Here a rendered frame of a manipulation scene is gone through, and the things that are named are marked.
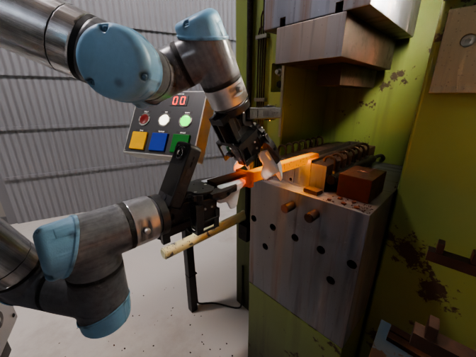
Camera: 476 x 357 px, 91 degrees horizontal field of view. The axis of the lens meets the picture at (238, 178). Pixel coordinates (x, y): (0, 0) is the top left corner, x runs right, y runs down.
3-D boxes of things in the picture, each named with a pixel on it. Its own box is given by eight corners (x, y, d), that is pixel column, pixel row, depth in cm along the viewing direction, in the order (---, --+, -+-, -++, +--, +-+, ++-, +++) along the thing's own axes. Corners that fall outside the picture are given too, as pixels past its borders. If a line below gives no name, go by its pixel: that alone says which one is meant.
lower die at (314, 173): (323, 191, 68) (327, 163, 66) (269, 176, 82) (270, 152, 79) (372, 164, 96) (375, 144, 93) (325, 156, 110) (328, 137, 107)
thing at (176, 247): (166, 263, 87) (165, 251, 85) (160, 256, 90) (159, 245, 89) (248, 222, 116) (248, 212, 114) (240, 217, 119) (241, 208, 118)
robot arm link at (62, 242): (43, 270, 34) (26, 217, 31) (122, 240, 41) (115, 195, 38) (52, 302, 28) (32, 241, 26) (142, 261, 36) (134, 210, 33)
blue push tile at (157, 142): (163, 151, 91) (167, 133, 92) (148, 150, 93) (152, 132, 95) (166, 152, 92) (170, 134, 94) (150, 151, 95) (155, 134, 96)
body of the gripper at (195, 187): (200, 212, 52) (147, 233, 44) (198, 176, 49) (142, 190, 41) (222, 225, 47) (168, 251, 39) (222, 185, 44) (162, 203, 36)
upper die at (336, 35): (341, 56, 57) (347, 10, 54) (275, 64, 70) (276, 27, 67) (390, 69, 85) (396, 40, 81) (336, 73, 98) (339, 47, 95)
